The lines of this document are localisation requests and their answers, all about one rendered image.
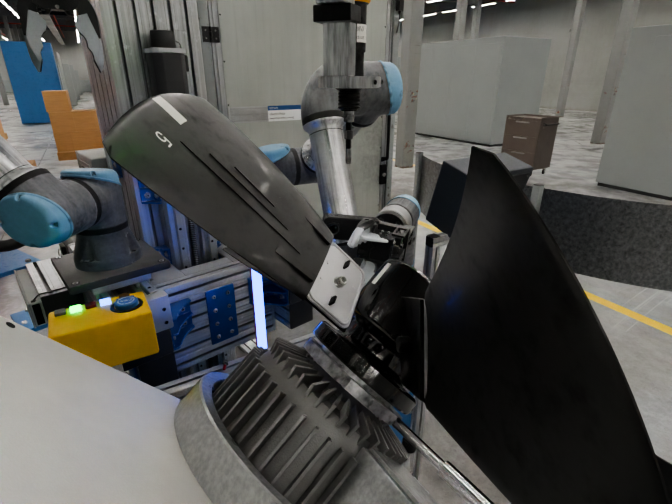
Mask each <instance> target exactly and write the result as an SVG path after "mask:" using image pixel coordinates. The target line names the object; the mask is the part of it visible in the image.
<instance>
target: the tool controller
mask: <svg viewBox="0 0 672 504"><path fill-rule="evenodd" d="M496 155H497V156H498V158H499V159H500V160H501V161H502V163H503V164H504V165H505V166H506V168H507V169H508V170H509V172H510V173H511V174H512V176H513V177H514V179H515V180H516V181H517V183H518V184H519V186H520V187H521V188H522V190H524V188H525V186H526V184H527V181H528V179H529V177H530V175H531V172H532V170H533V167H532V166H531V165H529V164H527V163H525V162H523V161H521V160H519V159H517V158H515V157H513V156H511V155H509V154H507V153H505V152H503V153H496ZM469 161H470V157H467V158H459V159H452V160H444V161H443V163H442V167H441V170H440V173H439V176H438V180H437V183H436V186H435V189H434V193H433V196H432V199H431V202H430V206H429V209H428V212H427V216H426V220H427V221H428V222H430V223H431V224H432V225H434V226H435V227H436V228H437V229H439V230H440V231H441V232H443V233H444V234H448V237H449V238H450V237H451V234H452V231H453V228H454V225H455V222H456V219H457V216H458V212H459V209H460V205H461V201H462V197H463V193H464V188H465V183H466V178H467V173H468V167H469Z"/></svg>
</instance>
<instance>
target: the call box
mask: <svg viewBox="0 0 672 504"><path fill-rule="evenodd" d="M129 295H130V296H131V295H134V296H135V297H137V298H138V301H139V304H138V305H137V306H136V307H134V308H131V309H128V310H116V309H115V305H114V303H115V301H116V299H119V296H118V297H114V298H110V300H111V304H107V305H103V306H100V301H97V302H96V305H97V307H95V308H91V309H85V304H84V305H81V307H82V311H78V312H74V313H70V308H67V309H66V315H61V316H57V317H55V316H54V312H50V313H49V314H48V338H50V339H52V340H54V341H56V342H58V343H60V344H62V345H65V346H67V347H69V348H71V349H73V350H75V351H77V352H80V353H82V354H84V355H86V356H88V357H90V358H93V359H95V360H97V361H99V362H101V363H103V364H105V365H108V366H110V367H113V366H116V365H120V364H123V363H126V362H129V361H133V360H136V359H139V358H142V357H146V356H149V355H152V354H156V353H158V352H159V346H158V341H157V336H156V330H155V325H154V320H153V315H152V312H151V309H150V307H149V305H148V302H147V300H146V297H145V295H144V293H143V292H142V291H140V292H136V293H131V294H129Z"/></svg>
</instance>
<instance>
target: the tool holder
mask: <svg viewBox="0 0 672 504"><path fill-rule="evenodd" d="M315 2H316V3H317V4H318V5H313V21H314V22H316V23H320V24H323V75H324V76H319V77H318V87H319V88H380V87H381V84H383V80H381V77H380V76H355V60H356V24H359V23H361V7H360V6H358V5H355V0H315Z"/></svg>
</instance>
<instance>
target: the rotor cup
mask: <svg viewBox="0 0 672 504"><path fill-rule="evenodd" d="M387 263H390V264H391V265H390V266H389V267H388V269H387V270H386V271H385V272H384V273H383V275H382V276H381V277H380V278H379V279H378V281H377V282H376V283H375V284H374V283H372V281H373V280H374V279H375V278H376V276H377V275H378V274H379V273H380V272H381V270H382V269H383V268H384V267H385V266H386V264H387ZM430 282H431V279H430V278H429V277H427V276H426V275H424V274H423V273H422V272H420V271H419V270H417V269H416V268H414V267H412V266H411V265H409V264H407V263H405V262H403V261H400V260H397V259H388V260H387V261H385V262H384V263H383V264H382V265H381V267H380V268H379V269H378V270H377V271H376V273H375V274H374V275H373V276H372V277H371V278H370V280H369V281H368V282H367V283H366V284H365V286H364V287H363V288H362V289H361V292H360V295H359V298H358V301H357V304H356V307H355V310H354V313H353V316H352V319H351V322H350V325H349V326H348V327H347V329H346V332H344V333H343V332H342V331H340V330H337V329H335V328H334V327H333V326H332V325H330V324H329V323H328V322H326V321H321V322H320V323H319V324H318V325H317V326H316V327H315V329H314V330H313V334H314V335H315V336H316V337H317V338H318V340H319V341H320V342H321V343H322V344H323V345H324V346H325V347H326V348H327V349H328V350H329V351H331V352H332V353H333V354H334V355H335V356H336V357H337V358H338V359H339V360H340V361H341V362H342V363H343V364H344V365H346V366H347V367H348V368H349V369H350V370H351V371H352V372H353V373H354V374H356V375H357V376H358V377H359V378H360V379H361V380H362V381H363V382H365V383H366V384H367V385H368V386H369V387H370V388H372V389H373V390H374V391H375V392H376V393H377V394H379V395H380V396H381V397H382V398H383V399H385V400H386V401H387V402H388V403H390V404H391V405H392V406H393V407H395V408H396V409H397V410H399V411H400V412H401V413H403V414H405V415H408V414H409V413H410V412H411V411H412V409H413V408H414V407H415V405H416V404H417V403H416V399H415V398H414V397H413V396H412V395H411V394H410V393H409V392H408V391H407V390H405V389H404V385H403V384H401V353H398V352H397V349H396V338H397V337H398V336H401V297H413V298H421V299H424V300H425V293H426V290H427V288H428V286H429V284H430Z"/></svg>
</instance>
